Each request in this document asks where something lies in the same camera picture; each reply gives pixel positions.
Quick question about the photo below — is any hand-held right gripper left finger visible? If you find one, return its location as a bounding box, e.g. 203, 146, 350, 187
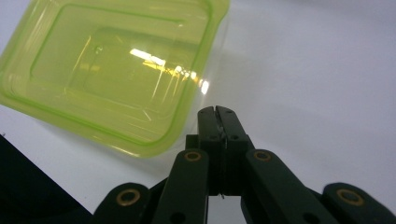
185, 105, 224, 197

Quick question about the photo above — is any green translucent plastic container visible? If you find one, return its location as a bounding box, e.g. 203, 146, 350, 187
0, 0, 232, 159

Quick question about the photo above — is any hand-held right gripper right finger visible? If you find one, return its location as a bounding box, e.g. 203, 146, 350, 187
216, 105, 256, 197

